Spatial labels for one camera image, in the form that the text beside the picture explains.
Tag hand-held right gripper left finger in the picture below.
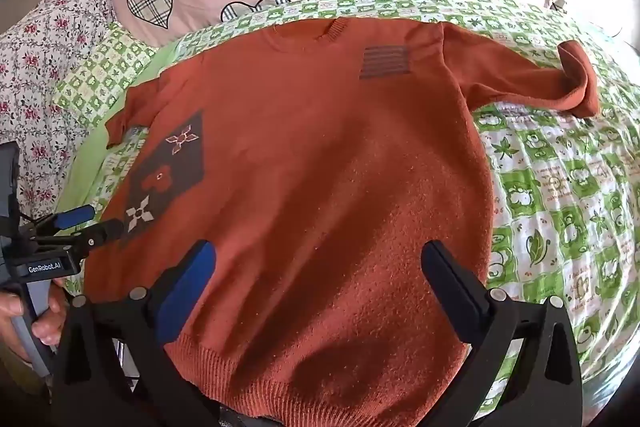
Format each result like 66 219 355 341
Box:
50 239 236 427

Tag person's left hand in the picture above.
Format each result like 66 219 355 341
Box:
0 284 68 363

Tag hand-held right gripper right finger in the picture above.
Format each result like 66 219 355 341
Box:
421 239 583 427

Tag floral bed sheet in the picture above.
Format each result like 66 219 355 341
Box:
0 0 131 218

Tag green frog print blanket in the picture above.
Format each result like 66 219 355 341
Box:
52 0 640 427

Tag orange knitted sweater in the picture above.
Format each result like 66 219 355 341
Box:
82 18 601 427

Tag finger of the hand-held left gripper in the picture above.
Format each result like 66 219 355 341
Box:
47 219 126 254
27 205 97 238

